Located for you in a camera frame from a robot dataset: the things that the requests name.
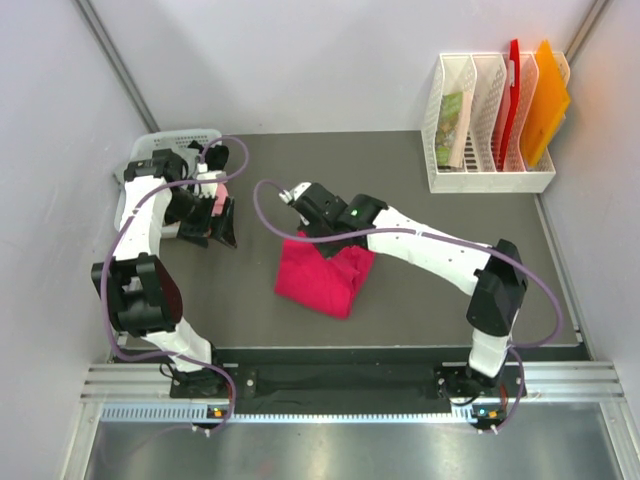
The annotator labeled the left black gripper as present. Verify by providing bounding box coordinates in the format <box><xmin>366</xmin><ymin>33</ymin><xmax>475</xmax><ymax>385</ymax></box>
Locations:
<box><xmin>165</xmin><ymin>190</ymin><xmax>236</xmax><ymax>250</ymax></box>

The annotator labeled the magenta t shirt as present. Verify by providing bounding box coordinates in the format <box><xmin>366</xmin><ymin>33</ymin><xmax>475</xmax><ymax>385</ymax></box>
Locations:
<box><xmin>274</xmin><ymin>239</ymin><xmax>375</xmax><ymax>320</ymax></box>

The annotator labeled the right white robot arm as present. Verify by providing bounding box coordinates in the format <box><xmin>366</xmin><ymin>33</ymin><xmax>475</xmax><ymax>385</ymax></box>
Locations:
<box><xmin>280</xmin><ymin>182</ymin><xmax>528</xmax><ymax>399</ymax></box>

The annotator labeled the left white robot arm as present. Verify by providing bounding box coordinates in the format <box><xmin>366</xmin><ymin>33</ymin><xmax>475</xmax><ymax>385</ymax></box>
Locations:
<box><xmin>91</xmin><ymin>145</ymin><xmax>237</xmax><ymax>398</ymax></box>

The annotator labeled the light pink t shirt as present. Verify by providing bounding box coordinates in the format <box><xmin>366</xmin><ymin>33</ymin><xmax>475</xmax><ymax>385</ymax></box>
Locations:
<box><xmin>211</xmin><ymin>183</ymin><xmax>228</xmax><ymax>217</ymax></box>

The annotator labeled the black t shirt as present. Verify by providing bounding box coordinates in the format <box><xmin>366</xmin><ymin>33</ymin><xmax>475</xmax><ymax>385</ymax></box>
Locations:
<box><xmin>187</xmin><ymin>140</ymin><xmax>230</xmax><ymax>172</ymax></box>

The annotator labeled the white laundry basket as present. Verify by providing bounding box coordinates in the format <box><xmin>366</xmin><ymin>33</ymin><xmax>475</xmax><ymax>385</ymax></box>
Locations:
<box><xmin>114</xmin><ymin>129</ymin><xmax>221</xmax><ymax>239</ymax></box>

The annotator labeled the green book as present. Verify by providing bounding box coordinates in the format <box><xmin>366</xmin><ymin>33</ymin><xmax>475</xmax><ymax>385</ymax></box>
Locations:
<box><xmin>434</xmin><ymin>91</ymin><xmax>472</xmax><ymax>170</ymax></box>

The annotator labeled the white file organizer rack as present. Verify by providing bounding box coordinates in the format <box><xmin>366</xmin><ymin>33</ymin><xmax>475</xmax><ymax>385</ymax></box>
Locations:
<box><xmin>421</xmin><ymin>52</ymin><xmax>556</xmax><ymax>194</ymax></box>

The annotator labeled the orange folder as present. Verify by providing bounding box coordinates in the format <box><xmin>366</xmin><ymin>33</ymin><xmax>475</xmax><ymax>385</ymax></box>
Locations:
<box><xmin>520</xmin><ymin>39</ymin><xmax>571</xmax><ymax>169</ymax></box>

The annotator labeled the red folder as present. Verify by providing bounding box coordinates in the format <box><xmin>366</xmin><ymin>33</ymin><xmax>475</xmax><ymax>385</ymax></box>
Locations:
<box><xmin>493</xmin><ymin>38</ymin><xmax>521</xmax><ymax>172</ymax></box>

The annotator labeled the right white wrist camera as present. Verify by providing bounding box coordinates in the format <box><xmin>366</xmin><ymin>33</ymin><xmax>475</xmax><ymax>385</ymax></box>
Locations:
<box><xmin>278</xmin><ymin>182</ymin><xmax>311</xmax><ymax>226</ymax></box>

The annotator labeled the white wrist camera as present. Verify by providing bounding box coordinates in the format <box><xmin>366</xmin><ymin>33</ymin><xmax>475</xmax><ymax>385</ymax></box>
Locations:
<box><xmin>278</xmin><ymin>182</ymin><xmax>311</xmax><ymax>226</ymax></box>
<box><xmin>195</xmin><ymin>163</ymin><xmax>226</xmax><ymax>198</ymax></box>

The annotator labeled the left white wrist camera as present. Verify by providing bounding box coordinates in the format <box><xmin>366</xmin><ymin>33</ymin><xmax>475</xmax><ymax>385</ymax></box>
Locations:
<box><xmin>195</xmin><ymin>163</ymin><xmax>226</xmax><ymax>198</ymax></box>

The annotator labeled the aluminium frame rail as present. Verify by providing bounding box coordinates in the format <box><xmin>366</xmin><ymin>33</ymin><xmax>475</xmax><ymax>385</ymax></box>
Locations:
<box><xmin>62</xmin><ymin>361</ymin><xmax>639</xmax><ymax>479</ymax></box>

